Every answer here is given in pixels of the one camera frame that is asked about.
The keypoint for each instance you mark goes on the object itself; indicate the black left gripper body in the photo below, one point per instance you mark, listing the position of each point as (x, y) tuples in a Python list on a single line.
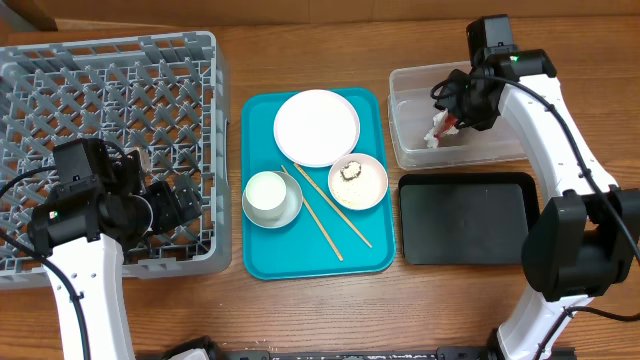
[(185, 201)]

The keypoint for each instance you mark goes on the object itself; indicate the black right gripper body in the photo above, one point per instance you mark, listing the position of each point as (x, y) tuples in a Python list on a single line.
[(470, 109)]

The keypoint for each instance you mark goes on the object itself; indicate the red snack wrapper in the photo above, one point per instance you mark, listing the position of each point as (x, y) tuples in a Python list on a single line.
[(445, 126)]

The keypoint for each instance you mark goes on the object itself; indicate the white plastic cup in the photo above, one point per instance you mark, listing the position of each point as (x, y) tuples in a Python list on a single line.
[(265, 195)]

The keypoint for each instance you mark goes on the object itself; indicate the rice and food scraps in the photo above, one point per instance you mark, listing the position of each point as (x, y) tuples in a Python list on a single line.
[(356, 185)]

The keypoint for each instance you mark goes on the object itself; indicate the pink bowl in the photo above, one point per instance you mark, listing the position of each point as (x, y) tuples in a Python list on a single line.
[(365, 159)]

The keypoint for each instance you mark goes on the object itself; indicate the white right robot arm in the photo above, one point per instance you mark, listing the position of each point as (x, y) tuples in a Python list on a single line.
[(586, 238)]

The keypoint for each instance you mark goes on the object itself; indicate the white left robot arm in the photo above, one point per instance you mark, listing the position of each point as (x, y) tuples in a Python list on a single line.
[(100, 207)]

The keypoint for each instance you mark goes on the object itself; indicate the clear plastic waste bin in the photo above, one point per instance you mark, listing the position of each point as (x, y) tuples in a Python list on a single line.
[(411, 111)]

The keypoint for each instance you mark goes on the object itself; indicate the grey plastic dishwasher rack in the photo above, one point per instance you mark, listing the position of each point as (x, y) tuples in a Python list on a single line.
[(165, 96)]

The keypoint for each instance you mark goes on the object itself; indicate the grey shallow bowl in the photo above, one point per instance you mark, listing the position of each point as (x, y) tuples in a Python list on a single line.
[(269, 223)]

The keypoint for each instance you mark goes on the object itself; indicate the black rectangular tray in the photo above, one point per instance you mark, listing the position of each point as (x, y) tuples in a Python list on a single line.
[(466, 218)]

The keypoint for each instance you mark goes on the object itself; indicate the right wooden chopstick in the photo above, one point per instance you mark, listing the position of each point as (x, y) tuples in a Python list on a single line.
[(332, 205)]

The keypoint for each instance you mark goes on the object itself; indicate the wooden chopstick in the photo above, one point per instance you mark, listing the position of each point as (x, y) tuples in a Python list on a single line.
[(320, 227), (332, 205)]

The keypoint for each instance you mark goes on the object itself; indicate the left wooden chopstick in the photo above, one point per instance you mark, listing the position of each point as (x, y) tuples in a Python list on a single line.
[(320, 227)]

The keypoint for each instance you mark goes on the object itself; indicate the large white round plate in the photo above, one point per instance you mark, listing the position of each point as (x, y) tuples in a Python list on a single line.
[(315, 128)]

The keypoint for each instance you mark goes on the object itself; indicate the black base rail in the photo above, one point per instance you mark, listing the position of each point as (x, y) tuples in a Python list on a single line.
[(214, 351)]

